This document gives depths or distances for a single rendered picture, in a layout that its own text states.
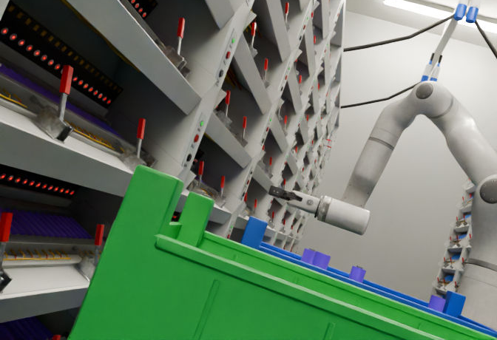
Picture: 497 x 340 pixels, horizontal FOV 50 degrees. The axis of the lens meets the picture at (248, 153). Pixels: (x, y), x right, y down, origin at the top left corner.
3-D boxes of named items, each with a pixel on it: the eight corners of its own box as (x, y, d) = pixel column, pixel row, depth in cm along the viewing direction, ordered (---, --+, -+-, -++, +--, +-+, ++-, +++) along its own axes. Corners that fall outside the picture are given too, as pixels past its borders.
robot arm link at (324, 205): (323, 221, 170) (314, 218, 170) (324, 222, 178) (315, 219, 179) (332, 196, 171) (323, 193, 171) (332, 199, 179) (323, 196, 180)
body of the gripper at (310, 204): (317, 217, 170) (284, 205, 172) (319, 219, 179) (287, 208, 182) (325, 195, 170) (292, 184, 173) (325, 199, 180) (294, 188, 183)
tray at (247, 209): (254, 232, 242) (274, 209, 243) (228, 225, 183) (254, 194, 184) (221, 204, 247) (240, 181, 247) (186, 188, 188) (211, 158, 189)
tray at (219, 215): (223, 224, 174) (242, 202, 175) (167, 209, 115) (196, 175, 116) (179, 185, 179) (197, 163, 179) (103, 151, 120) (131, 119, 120)
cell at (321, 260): (331, 256, 62) (313, 310, 61) (330, 256, 64) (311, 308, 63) (316, 250, 62) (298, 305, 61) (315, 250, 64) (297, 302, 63)
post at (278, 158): (228, 325, 246) (345, -6, 266) (223, 328, 236) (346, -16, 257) (188, 309, 250) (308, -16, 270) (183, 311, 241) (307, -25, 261)
